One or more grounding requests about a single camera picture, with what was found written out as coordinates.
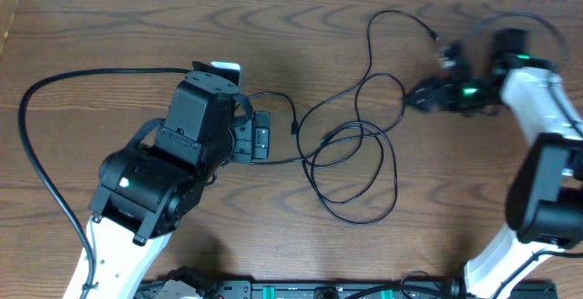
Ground thick black USB cable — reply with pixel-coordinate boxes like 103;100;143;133
248;72;407;226

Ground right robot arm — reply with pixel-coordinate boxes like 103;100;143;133
404;28;582;298

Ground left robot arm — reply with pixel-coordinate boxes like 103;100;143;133
65;62;271;298

